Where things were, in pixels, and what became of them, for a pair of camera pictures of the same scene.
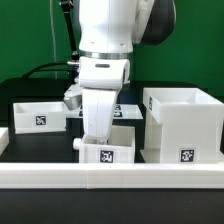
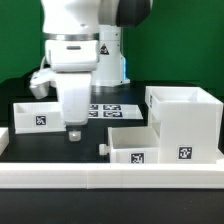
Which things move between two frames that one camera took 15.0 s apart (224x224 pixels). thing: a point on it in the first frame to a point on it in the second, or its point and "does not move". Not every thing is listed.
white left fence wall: (4, 139) does not move
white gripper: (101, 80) to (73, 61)
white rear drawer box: (39, 118) does not move
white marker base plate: (121, 111) does not move
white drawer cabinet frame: (183, 125) does not move
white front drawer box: (118, 147) to (132, 145)
